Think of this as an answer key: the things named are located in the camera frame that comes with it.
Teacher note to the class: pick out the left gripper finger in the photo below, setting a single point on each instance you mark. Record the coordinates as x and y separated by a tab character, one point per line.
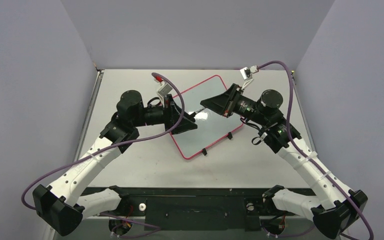
186	124
177	110

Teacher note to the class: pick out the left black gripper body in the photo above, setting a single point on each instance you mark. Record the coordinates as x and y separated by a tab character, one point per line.
169	113

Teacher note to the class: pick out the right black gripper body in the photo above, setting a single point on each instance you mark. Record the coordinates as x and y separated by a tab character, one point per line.
229	101

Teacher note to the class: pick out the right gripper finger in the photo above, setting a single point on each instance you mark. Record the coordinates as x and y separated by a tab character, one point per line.
217	106
228	95

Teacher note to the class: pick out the red framed whiteboard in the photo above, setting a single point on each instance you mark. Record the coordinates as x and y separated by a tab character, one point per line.
212	128

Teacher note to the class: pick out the black and white marker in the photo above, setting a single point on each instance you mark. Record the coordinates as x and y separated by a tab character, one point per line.
197	112

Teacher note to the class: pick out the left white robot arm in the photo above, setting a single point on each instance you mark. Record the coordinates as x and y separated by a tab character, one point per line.
62	204

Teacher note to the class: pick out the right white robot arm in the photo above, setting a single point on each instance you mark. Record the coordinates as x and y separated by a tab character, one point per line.
334	206

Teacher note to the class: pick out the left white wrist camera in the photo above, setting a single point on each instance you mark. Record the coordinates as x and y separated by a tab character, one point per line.
163	89

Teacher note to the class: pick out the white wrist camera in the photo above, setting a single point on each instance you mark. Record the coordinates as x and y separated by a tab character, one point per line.
163	89
247	75

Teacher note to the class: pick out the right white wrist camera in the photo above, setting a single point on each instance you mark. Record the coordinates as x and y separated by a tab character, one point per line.
247	75

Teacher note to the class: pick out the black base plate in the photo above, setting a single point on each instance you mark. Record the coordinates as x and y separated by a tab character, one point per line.
197	209

